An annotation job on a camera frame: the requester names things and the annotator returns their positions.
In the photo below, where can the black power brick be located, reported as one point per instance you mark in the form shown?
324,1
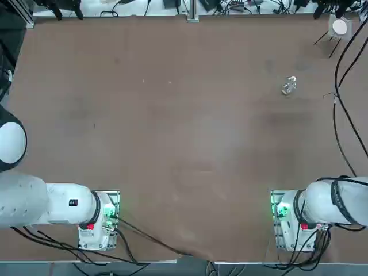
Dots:
171,3
210,4

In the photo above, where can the black stand leg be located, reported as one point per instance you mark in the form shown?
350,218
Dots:
77,9
319,11
55,9
340,8

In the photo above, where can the black metal tripod stand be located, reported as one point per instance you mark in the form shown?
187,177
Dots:
320,38

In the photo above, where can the aluminium frame profile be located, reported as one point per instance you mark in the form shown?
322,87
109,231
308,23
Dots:
193,11
26,14

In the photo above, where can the glass alcohol lamp with wick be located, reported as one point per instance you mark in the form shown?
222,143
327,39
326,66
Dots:
288,86

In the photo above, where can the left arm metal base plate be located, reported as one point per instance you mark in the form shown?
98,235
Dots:
116,198

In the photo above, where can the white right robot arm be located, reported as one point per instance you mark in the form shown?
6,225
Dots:
322,201

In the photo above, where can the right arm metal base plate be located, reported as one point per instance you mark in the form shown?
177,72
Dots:
273,201

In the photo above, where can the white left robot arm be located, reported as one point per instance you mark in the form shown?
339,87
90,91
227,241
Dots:
57,204

